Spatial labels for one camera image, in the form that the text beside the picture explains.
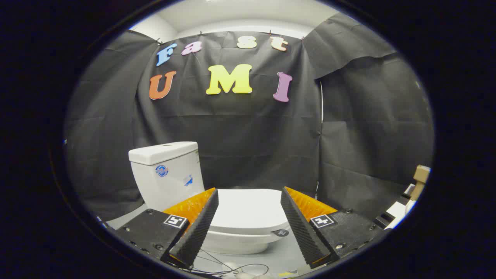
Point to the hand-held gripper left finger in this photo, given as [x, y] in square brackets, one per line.
[199, 226]

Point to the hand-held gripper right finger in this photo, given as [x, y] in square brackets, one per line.
[298, 226]

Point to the black lid pull tab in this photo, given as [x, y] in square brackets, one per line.
[280, 233]

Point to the white toilet lid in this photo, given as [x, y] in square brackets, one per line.
[248, 209]

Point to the white toilet bowl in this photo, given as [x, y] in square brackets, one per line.
[236, 245]

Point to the yellow tape piece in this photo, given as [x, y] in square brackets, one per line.
[286, 274]

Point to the white and black panel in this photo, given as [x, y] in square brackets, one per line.
[396, 212]

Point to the black backdrop cloth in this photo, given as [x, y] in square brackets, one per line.
[252, 135]

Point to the cardboard box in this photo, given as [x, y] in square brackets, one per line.
[421, 176]

